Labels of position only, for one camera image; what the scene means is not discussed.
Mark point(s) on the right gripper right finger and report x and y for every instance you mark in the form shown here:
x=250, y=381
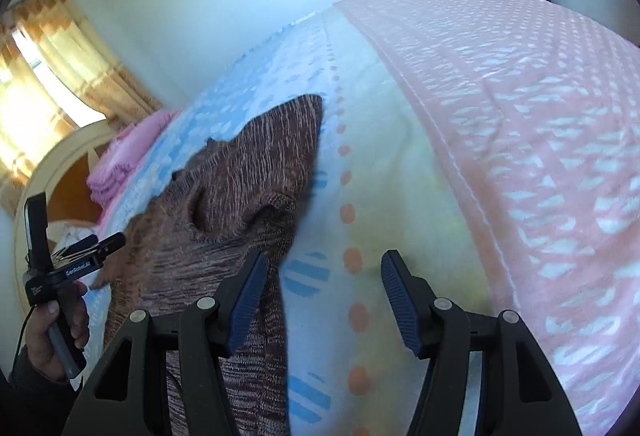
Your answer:
x=519, y=392

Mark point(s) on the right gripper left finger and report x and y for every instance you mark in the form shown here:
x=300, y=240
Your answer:
x=127, y=394

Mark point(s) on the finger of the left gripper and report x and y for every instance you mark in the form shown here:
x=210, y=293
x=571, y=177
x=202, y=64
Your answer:
x=109, y=246
x=76, y=248

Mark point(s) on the brown knitted sweater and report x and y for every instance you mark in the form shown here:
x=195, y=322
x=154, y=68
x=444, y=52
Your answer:
x=232, y=196

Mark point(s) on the person's left hand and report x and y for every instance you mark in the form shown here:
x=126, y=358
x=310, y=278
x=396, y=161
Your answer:
x=42, y=332

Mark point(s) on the white pillow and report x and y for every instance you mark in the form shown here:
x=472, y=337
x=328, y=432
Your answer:
x=63, y=233

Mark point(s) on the cream wooden headboard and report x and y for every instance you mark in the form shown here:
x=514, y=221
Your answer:
x=62, y=174

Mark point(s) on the folded pink quilt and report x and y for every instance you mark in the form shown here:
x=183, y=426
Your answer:
x=123, y=155

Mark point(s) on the beige patterned curtain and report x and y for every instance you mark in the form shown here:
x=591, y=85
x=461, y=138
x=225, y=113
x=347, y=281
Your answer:
x=56, y=34

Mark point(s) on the blue polka dot blanket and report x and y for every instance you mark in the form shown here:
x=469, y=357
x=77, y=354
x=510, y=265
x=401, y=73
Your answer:
x=377, y=185

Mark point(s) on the pink patterned bedspread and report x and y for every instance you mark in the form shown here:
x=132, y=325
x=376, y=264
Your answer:
x=533, y=111

